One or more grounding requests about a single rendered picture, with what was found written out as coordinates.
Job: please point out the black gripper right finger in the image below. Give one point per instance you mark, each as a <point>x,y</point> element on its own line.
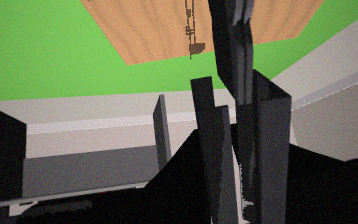
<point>321,189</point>

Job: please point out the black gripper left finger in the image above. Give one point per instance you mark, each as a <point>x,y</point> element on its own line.
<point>176,195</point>

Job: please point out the light brown wooden board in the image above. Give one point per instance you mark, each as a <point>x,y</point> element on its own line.
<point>150,30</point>

